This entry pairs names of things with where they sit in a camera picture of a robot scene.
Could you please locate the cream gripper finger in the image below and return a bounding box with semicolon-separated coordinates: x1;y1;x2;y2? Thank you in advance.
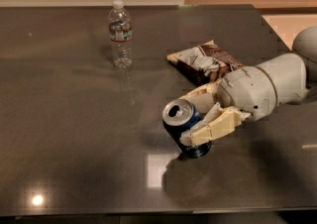
180;102;252;146
181;81;221;114

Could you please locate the blue pepsi can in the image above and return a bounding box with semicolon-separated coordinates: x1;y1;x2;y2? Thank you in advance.
162;99;211;159

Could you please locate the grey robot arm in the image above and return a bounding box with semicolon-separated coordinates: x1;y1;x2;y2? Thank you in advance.
180;26;317;146

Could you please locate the brown and cream snack bag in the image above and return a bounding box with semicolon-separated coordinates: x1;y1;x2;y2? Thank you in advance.
166;40;244;85

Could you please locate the clear plastic water bottle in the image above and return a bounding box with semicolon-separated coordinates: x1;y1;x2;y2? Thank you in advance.
108;0;133;68

